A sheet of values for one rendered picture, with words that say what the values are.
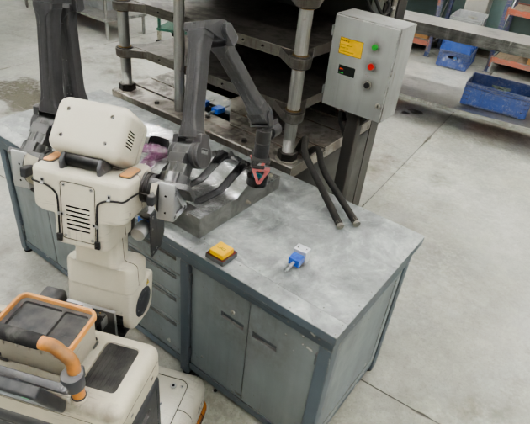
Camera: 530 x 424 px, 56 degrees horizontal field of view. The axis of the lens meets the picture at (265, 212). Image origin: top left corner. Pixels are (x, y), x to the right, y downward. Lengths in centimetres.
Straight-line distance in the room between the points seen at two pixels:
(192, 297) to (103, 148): 89
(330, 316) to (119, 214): 71
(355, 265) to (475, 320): 135
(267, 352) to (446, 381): 106
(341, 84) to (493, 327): 159
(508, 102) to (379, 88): 310
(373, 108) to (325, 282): 86
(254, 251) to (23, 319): 78
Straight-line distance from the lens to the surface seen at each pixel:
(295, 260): 172
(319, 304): 163
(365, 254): 188
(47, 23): 156
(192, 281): 198
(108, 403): 137
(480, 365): 281
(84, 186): 137
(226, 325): 198
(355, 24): 221
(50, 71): 158
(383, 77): 219
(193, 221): 181
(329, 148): 265
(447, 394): 262
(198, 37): 149
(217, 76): 264
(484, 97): 522
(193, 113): 144
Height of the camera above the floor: 193
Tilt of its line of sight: 34 degrees down
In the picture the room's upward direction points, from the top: 6 degrees clockwise
